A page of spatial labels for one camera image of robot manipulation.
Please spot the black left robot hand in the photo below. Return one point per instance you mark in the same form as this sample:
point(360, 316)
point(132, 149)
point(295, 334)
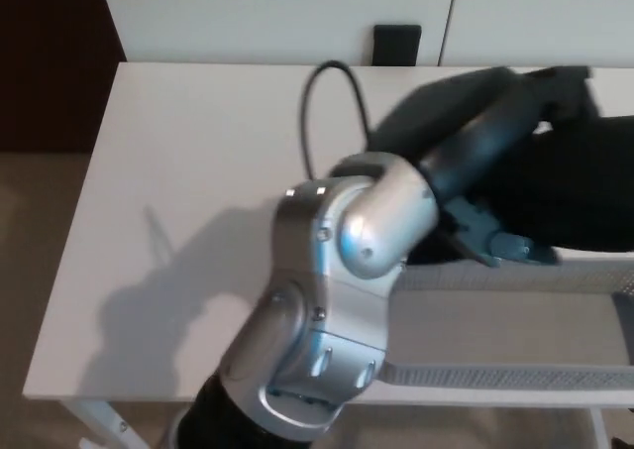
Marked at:
point(470, 117)

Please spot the black fabric pencil case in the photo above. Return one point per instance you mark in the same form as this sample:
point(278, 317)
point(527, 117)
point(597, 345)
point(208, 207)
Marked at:
point(569, 186)

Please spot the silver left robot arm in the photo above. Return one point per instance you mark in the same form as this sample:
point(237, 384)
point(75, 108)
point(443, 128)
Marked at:
point(322, 295)

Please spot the grey perforated plastic basket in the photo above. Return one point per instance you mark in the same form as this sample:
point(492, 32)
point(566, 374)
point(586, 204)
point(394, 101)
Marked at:
point(495, 320)

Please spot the white cabinet with doors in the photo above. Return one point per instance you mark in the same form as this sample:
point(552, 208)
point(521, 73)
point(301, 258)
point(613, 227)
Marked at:
point(272, 13)

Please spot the white metal table leg frame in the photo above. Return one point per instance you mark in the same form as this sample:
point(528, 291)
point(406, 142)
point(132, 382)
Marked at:
point(104, 421)
point(597, 426)

